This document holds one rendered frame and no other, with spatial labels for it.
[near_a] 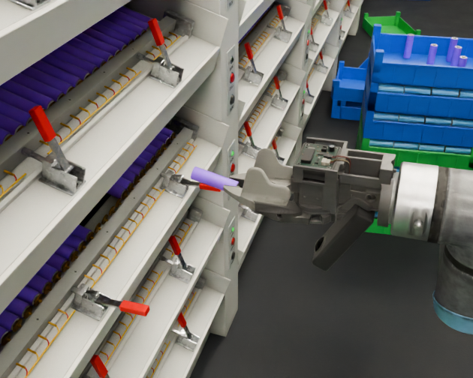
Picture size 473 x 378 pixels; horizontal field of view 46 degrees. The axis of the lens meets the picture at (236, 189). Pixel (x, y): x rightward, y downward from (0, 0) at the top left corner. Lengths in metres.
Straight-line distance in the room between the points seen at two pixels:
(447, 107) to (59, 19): 1.13
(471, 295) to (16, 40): 0.56
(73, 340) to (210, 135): 0.48
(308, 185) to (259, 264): 0.91
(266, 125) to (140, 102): 0.76
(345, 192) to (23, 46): 0.39
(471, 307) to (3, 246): 0.53
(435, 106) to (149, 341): 0.93
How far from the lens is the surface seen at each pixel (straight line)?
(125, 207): 0.83
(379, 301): 1.51
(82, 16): 0.58
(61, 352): 0.71
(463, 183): 0.67
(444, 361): 1.43
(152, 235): 0.83
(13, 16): 0.51
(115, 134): 0.69
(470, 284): 0.72
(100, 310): 0.72
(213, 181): 0.74
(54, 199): 0.60
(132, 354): 0.93
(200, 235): 1.12
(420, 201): 0.65
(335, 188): 0.66
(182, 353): 1.17
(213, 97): 0.99
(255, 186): 0.70
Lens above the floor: 1.08
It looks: 36 degrees down
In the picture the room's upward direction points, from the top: straight up
